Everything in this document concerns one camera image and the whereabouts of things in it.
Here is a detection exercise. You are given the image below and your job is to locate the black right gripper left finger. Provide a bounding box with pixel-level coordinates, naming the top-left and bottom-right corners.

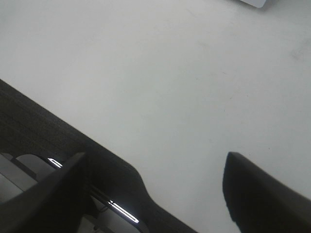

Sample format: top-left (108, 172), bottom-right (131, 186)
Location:
top-left (0, 153), bottom-right (89, 233)

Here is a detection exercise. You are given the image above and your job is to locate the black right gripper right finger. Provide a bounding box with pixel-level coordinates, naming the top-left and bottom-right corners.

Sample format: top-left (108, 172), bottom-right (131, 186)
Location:
top-left (223, 152), bottom-right (311, 233)

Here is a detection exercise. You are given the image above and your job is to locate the white microwave oven body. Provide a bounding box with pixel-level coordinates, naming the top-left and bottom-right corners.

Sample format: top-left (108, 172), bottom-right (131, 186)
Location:
top-left (239, 0), bottom-right (267, 8)

